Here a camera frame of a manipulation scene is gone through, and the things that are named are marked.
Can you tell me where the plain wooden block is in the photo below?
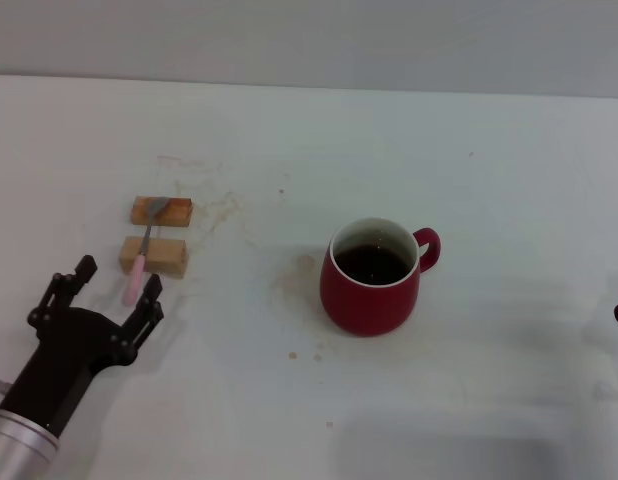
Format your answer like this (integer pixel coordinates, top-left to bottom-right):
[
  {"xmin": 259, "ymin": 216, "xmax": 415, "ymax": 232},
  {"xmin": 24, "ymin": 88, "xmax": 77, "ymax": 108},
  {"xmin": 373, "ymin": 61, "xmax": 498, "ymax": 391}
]
[{"xmin": 118, "ymin": 235, "xmax": 189, "ymax": 279}]

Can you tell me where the dark coffee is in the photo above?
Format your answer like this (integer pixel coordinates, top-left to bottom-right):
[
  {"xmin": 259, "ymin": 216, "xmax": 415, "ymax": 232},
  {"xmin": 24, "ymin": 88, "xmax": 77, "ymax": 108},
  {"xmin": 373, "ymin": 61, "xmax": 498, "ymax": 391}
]
[{"xmin": 333, "ymin": 242, "xmax": 415, "ymax": 286}]

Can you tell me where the wooden block with red stain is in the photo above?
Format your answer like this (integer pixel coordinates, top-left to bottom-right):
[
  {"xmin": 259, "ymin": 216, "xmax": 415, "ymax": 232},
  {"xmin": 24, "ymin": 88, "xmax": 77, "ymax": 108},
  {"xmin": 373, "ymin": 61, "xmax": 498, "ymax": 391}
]
[{"xmin": 130, "ymin": 196, "xmax": 194, "ymax": 229}]

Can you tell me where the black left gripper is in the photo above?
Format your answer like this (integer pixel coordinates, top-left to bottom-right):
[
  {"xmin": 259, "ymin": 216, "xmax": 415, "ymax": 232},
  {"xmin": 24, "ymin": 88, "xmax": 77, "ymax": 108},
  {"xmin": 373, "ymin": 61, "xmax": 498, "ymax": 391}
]
[{"xmin": 0, "ymin": 254, "xmax": 166, "ymax": 437}]

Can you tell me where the red ceramic cup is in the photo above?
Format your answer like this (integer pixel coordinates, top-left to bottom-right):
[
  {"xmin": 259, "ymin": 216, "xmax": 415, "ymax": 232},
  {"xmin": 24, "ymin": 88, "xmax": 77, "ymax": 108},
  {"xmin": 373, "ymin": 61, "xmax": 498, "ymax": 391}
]
[{"xmin": 318, "ymin": 215, "xmax": 442, "ymax": 337}]

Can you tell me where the pink handled metal spoon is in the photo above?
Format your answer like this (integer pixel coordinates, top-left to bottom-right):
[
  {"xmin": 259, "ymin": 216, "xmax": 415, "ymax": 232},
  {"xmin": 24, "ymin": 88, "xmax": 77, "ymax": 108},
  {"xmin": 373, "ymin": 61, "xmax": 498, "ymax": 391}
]
[{"xmin": 121, "ymin": 196, "xmax": 170, "ymax": 307}]

